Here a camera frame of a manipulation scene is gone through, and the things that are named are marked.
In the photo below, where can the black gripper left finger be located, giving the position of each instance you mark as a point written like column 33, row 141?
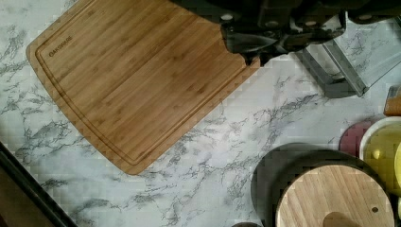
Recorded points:
column 249, row 45

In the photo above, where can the white bowl with yellow contents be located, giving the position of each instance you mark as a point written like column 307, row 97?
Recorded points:
column 380, row 149

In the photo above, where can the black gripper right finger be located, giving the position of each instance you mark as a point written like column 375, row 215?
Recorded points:
column 296, row 39

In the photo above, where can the round wooden lid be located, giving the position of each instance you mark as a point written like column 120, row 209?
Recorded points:
column 335, row 196

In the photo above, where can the bamboo cutting board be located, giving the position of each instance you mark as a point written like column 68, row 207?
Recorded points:
column 133, row 76

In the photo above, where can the dark red coaster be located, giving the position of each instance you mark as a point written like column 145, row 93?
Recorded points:
column 351, row 138

